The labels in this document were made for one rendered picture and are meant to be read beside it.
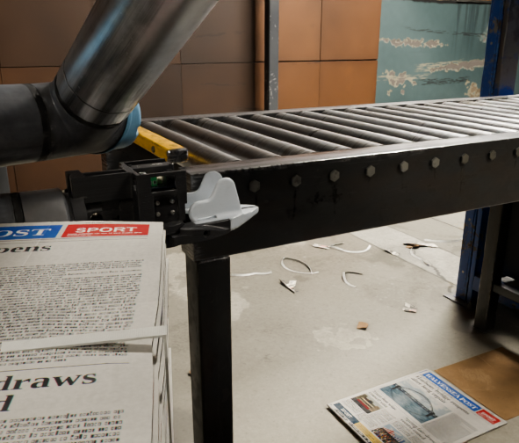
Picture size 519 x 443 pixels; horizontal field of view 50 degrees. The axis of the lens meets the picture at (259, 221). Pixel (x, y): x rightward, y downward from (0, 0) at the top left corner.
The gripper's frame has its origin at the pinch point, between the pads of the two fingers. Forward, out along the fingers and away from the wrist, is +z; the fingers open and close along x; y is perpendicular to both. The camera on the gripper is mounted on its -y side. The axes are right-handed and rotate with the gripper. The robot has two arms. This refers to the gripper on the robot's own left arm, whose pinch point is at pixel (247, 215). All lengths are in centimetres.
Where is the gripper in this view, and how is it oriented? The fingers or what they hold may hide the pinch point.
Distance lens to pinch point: 65.2
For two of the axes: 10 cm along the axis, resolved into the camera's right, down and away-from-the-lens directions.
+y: 0.0, -9.5, -3.1
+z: 8.9, -1.4, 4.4
